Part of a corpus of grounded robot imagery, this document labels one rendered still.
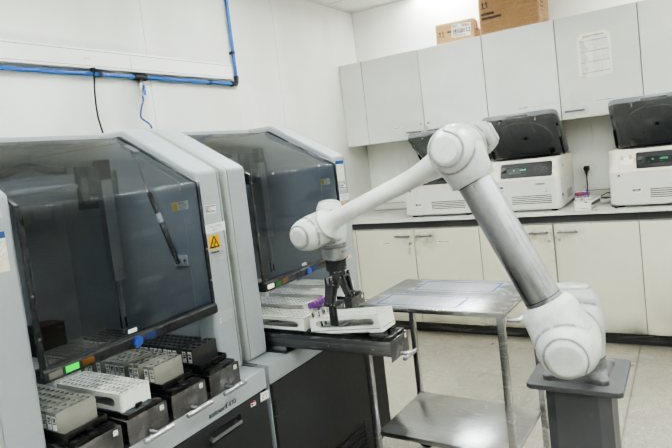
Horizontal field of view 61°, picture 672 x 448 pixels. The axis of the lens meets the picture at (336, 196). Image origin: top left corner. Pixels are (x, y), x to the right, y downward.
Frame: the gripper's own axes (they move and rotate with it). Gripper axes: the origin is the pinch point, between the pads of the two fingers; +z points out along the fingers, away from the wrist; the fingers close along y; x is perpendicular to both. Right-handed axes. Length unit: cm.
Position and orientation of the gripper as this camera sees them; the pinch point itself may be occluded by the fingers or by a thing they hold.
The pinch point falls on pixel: (341, 314)
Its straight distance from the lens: 207.9
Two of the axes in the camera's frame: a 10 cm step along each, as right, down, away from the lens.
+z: 1.1, 9.9, 0.7
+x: -8.5, 0.6, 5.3
